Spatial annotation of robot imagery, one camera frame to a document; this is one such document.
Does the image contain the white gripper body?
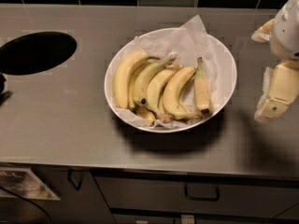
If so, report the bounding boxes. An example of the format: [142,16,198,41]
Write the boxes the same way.
[270,0,299,60]

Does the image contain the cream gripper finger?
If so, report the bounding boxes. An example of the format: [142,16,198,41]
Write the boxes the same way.
[251,20,274,43]
[254,60,299,123]

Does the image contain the single yellow banana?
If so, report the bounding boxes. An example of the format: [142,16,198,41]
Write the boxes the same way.
[194,58,213,117]

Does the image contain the white ceramic bowl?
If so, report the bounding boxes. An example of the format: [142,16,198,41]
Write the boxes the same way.
[104,27,238,133]

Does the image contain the thin inner yellow banana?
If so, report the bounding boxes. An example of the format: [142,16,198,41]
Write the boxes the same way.
[128,62,150,111]

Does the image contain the small hidden yellow banana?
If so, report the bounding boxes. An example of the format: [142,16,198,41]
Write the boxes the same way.
[135,105,155,126]

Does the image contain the large left yellow banana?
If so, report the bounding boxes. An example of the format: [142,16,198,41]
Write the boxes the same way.
[112,50,159,108]

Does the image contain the white paper liner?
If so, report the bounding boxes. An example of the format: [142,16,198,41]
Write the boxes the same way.
[113,14,231,130]

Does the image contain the grey cabinet drawer front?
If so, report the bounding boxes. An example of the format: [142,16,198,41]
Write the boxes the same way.
[96,176,299,217]

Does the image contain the grey cabinet door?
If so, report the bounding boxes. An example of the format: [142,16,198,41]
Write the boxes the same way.
[36,166,115,224]

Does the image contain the black round counter hole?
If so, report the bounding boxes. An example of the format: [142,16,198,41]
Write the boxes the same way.
[0,32,77,76]

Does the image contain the framed picture on floor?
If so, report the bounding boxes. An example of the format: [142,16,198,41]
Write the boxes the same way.
[0,167,61,201]

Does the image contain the black drawer handle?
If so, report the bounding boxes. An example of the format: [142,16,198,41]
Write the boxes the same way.
[184,183,220,202]

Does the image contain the black cabinet door handle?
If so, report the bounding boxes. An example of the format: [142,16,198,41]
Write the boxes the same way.
[67,169,83,191]

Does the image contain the black cable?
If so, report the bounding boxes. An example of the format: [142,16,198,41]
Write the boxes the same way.
[0,186,53,224]

